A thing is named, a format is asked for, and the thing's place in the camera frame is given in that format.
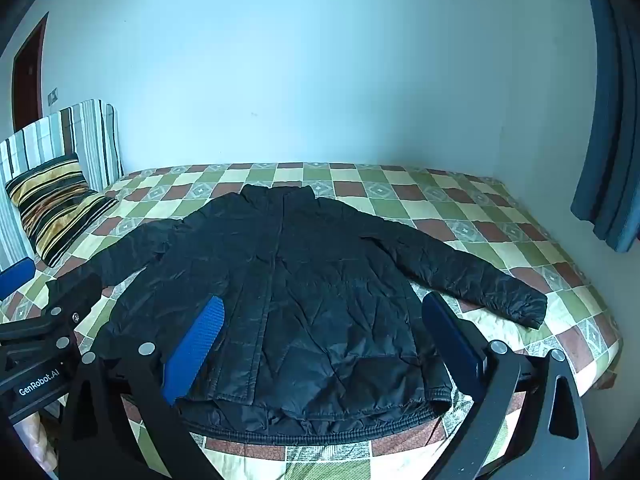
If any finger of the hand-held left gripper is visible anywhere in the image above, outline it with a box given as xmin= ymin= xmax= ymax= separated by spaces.
xmin=0 ymin=257 xmax=36 ymax=299
xmin=45 ymin=272 xmax=104 ymax=324

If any striped headboard cushion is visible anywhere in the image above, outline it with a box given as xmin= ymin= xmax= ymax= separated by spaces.
xmin=0 ymin=98 xmax=125 ymax=272

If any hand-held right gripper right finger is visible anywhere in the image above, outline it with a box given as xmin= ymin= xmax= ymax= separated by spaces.
xmin=421 ymin=291 xmax=589 ymax=480

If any black puffer jacket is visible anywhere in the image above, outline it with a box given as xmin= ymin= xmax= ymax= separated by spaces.
xmin=97 ymin=184 xmax=549 ymax=447

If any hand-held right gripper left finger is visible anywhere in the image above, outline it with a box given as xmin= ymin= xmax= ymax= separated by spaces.
xmin=60 ymin=295 xmax=236 ymax=480

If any blue curtain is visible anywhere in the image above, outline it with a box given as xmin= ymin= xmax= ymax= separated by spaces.
xmin=570 ymin=0 xmax=640 ymax=254

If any checkered bed quilt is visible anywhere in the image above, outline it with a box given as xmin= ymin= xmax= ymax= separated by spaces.
xmin=0 ymin=162 xmax=624 ymax=480

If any black and yellow striped pillow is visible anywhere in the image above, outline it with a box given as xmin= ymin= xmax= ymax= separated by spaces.
xmin=5 ymin=152 xmax=119 ymax=267

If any brown wooden door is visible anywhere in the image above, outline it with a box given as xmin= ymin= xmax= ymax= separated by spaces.
xmin=11 ymin=11 xmax=50 ymax=133

